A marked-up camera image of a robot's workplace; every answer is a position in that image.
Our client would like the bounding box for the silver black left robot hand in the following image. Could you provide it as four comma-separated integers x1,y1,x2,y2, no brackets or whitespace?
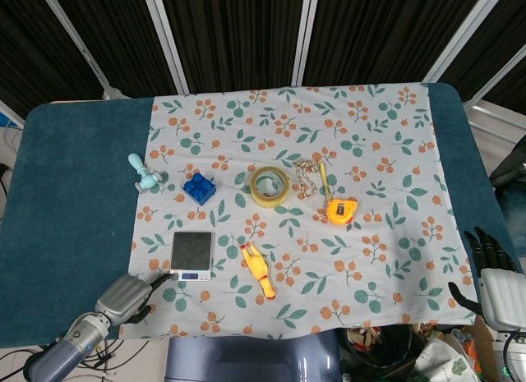
95,273,178,326

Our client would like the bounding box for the blue-grey robot torso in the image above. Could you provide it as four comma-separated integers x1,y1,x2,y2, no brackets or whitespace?
165,330,342,382

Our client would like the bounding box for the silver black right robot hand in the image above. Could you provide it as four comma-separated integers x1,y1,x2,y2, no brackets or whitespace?
447,226,526,332

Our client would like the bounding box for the blue toy building block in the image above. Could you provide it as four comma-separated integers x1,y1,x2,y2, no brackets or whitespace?
182,173,218,206

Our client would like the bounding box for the black mesh chair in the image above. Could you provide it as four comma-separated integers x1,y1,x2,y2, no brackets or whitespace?
488,136,526,190

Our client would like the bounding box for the white metal frame post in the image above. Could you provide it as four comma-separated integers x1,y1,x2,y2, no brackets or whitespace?
290,0,321,87
39,0,124,100
422,0,501,84
462,43,526,112
141,0,190,94

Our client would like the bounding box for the black waste bin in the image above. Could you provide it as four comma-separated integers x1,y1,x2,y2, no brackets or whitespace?
343,324,424,382

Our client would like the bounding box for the small digital scale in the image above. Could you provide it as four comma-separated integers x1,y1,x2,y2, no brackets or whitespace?
168,231,216,282

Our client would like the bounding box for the white printed paper bag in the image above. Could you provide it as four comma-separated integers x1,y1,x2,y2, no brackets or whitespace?
413,336,480,382

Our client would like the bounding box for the light blue roller massager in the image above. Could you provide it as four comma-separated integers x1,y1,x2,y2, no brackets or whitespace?
127,153,161,194

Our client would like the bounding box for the orange tape measure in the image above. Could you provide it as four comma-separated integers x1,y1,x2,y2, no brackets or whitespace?
318,162,358,226

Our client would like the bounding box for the black pleated backdrop curtain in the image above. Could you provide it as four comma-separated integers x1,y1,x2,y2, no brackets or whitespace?
0,0,526,108

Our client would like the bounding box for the black floor cable bundle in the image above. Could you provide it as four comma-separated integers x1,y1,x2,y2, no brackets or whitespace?
24,336,149,382

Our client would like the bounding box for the floral printed tablecloth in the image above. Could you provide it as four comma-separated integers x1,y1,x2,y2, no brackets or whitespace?
118,82,478,341

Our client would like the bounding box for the teal fabric table cover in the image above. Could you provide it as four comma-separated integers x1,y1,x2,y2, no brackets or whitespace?
0,82,514,350

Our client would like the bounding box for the braided beige rope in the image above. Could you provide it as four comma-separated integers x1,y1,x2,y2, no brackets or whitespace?
293,159,324,200

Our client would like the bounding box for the yellow packing tape roll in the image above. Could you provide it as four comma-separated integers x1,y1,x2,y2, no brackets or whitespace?
249,165,291,209

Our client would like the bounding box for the yellow rubber chicken toy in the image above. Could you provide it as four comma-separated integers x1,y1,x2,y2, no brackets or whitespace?
240,242,276,301

